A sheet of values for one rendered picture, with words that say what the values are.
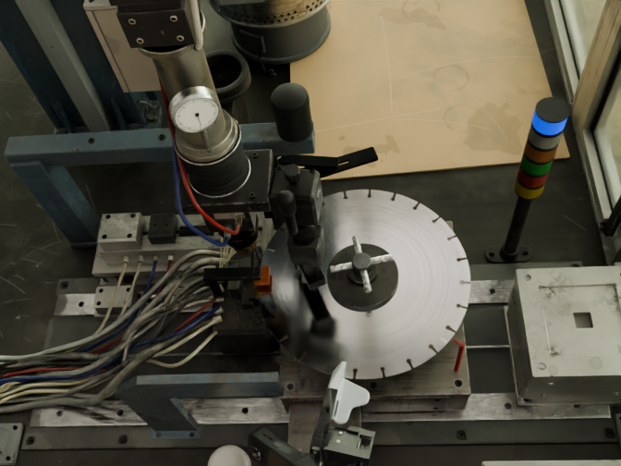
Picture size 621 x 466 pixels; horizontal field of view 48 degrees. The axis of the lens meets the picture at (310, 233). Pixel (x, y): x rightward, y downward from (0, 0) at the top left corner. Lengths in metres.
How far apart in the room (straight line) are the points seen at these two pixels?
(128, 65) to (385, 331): 0.53
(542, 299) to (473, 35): 0.75
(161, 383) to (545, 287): 0.61
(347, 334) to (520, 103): 0.73
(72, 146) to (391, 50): 0.78
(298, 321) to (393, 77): 0.72
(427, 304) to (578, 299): 0.25
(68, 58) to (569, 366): 1.03
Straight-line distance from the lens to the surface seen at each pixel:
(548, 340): 1.12
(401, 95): 1.56
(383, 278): 1.07
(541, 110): 1.02
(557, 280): 1.17
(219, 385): 1.00
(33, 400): 1.35
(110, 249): 1.31
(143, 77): 0.80
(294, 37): 1.60
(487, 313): 1.28
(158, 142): 1.17
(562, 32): 1.67
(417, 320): 1.05
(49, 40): 1.41
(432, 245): 1.11
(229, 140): 0.78
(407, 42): 1.67
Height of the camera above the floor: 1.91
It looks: 59 degrees down
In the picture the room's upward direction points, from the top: 11 degrees counter-clockwise
